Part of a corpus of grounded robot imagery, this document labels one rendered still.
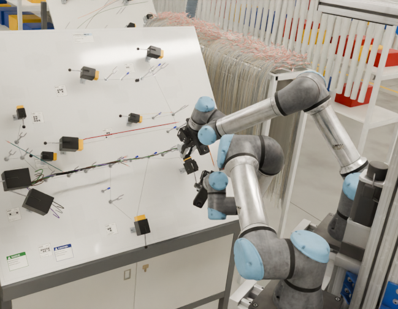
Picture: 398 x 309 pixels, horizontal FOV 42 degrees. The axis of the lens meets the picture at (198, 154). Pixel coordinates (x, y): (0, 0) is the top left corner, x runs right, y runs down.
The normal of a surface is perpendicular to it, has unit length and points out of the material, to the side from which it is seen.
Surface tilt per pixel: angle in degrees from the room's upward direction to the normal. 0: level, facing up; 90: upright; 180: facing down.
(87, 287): 90
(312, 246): 8
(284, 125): 90
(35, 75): 52
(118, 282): 90
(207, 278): 90
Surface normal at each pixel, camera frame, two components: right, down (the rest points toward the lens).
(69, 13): 0.53, -0.29
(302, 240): 0.23, -0.89
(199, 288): 0.55, 0.40
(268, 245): 0.15, -0.69
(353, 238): -0.54, 0.30
